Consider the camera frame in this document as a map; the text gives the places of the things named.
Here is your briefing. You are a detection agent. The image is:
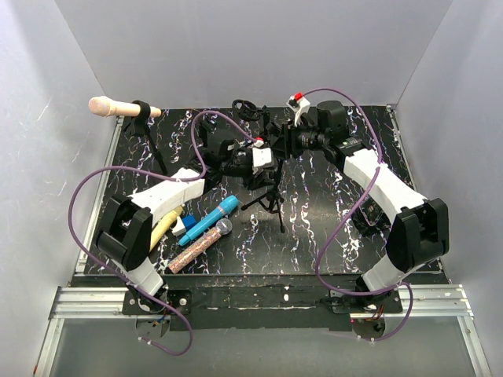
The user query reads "pink microphone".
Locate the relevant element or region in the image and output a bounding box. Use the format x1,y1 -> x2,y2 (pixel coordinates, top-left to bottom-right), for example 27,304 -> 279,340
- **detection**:
88,96 -> 162,118

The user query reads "cyan blue microphone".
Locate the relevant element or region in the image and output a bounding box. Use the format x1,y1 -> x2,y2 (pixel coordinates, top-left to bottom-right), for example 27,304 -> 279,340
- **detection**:
178,195 -> 240,247

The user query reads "blue and white block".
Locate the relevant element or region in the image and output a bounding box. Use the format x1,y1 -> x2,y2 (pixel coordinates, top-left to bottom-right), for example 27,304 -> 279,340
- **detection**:
171,214 -> 197,236

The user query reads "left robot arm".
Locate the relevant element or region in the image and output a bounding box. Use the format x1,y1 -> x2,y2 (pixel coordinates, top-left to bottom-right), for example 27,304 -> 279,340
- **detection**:
93,136 -> 276,314

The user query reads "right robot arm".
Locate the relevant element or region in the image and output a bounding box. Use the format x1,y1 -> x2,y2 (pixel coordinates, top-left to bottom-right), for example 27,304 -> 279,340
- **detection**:
265,93 -> 450,313

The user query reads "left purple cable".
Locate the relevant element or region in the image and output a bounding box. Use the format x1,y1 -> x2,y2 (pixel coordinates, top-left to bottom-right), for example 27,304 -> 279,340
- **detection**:
67,110 -> 264,357

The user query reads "black tripod shock-mount stand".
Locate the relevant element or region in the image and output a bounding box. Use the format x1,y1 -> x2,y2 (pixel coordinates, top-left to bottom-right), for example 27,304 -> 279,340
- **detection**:
232,99 -> 270,125

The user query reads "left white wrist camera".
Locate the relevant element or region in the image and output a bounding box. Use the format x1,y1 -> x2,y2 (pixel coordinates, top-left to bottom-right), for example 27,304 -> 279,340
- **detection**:
251,147 -> 275,175

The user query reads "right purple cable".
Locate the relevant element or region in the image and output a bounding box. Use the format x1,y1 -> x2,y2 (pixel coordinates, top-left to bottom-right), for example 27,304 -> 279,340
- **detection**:
300,88 -> 414,342

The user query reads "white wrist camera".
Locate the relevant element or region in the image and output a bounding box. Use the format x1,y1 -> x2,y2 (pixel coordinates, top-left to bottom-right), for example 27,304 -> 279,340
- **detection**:
286,92 -> 310,126
251,147 -> 275,175

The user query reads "cream yellow microphone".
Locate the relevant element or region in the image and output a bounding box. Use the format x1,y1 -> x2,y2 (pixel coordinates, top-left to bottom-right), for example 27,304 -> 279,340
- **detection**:
149,206 -> 183,251

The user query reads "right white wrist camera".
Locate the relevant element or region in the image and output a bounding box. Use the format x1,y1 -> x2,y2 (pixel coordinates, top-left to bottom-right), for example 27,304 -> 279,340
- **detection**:
286,92 -> 310,126

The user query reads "glitter rhinestone microphone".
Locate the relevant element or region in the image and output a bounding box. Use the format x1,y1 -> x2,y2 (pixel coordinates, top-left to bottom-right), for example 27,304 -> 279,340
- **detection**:
168,218 -> 233,274

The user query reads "purple cable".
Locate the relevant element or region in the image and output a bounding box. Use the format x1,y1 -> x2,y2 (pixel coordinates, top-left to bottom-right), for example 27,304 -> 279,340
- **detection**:
300,88 -> 414,342
67,110 -> 264,357

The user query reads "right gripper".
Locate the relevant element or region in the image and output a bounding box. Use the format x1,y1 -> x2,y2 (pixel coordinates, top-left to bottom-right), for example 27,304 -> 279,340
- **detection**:
269,117 -> 329,161

